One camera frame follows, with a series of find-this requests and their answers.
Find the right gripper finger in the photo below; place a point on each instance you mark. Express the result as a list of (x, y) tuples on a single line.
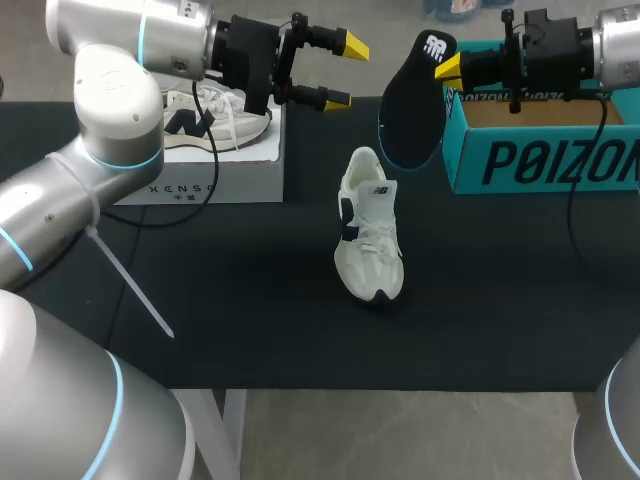
[(480, 83), (475, 65)]

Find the white shoebox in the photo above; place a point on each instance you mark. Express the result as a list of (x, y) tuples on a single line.
[(240, 180)]

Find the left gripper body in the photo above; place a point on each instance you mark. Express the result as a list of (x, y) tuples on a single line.
[(250, 55)]

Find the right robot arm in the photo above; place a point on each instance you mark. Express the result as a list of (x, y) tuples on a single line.
[(617, 45)]

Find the teal box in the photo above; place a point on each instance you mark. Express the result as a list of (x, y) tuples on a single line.
[(530, 165)]

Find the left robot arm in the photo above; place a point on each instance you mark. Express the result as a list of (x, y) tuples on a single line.
[(115, 110)]

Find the cream sneaker with dark logo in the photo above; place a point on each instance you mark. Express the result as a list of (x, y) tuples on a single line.
[(370, 250), (200, 127)]

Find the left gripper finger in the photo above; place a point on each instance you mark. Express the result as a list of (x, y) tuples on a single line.
[(332, 40), (320, 98)]

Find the black and blue insole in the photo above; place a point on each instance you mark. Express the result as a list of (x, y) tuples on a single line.
[(412, 115)]

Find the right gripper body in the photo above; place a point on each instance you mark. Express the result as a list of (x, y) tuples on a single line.
[(550, 55)]

